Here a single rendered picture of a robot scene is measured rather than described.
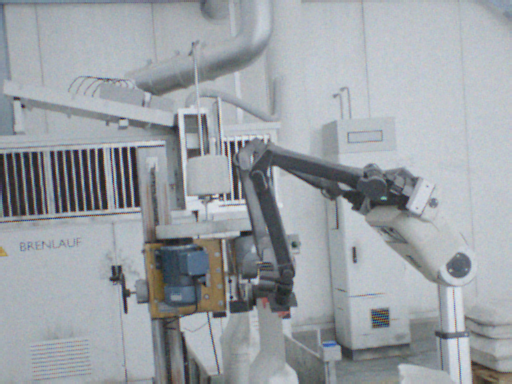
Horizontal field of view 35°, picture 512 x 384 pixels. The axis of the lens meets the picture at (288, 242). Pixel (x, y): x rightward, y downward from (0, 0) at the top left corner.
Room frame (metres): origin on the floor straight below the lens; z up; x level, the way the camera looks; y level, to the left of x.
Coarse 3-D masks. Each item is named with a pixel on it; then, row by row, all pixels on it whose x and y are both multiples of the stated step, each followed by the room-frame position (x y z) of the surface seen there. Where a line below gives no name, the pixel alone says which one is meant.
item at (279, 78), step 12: (276, 72) 6.64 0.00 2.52; (276, 84) 6.56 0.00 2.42; (192, 96) 5.88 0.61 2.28; (204, 96) 5.95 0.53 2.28; (216, 96) 5.99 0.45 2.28; (228, 96) 6.05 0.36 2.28; (276, 96) 6.55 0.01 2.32; (192, 108) 5.86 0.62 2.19; (240, 108) 6.16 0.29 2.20; (252, 108) 6.20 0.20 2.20; (276, 108) 6.54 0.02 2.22; (264, 120) 6.35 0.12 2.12; (276, 120) 6.48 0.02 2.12
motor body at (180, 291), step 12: (168, 252) 3.25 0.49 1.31; (180, 252) 3.24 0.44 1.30; (168, 264) 3.25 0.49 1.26; (168, 276) 3.26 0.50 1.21; (180, 276) 3.24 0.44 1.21; (168, 288) 3.25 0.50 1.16; (180, 288) 3.23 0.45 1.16; (192, 288) 3.25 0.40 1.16; (168, 300) 3.26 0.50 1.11; (180, 300) 3.23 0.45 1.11; (192, 300) 3.25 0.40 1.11
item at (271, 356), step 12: (264, 312) 3.28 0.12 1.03; (264, 324) 3.30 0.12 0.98; (276, 324) 3.05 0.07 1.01; (264, 336) 3.32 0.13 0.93; (276, 336) 3.07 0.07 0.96; (264, 348) 3.33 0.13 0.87; (276, 348) 3.09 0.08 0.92; (264, 360) 3.20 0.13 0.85; (276, 360) 3.08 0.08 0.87; (252, 372) 3.25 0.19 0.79; (264, 372) 3.09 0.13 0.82; (276, 372) 3.03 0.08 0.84; (288, 372) 3.04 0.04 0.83
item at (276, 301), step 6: (270, 294) 2.93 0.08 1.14; (276, 294) 2.89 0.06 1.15; (294, 294) 2.94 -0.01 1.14; (270, 300) 2.91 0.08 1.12; (276, 300) 2.90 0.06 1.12; (282, 300) 2.87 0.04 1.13; (288, 300) 2.88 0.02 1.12; (294, 300) 2.92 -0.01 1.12; (270, 306) 2.89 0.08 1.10; (276, 306) 2.89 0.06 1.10; (282, 306) 2.90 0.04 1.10; (288, 306) 2.90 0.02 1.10; (294, 306) 2.91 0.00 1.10
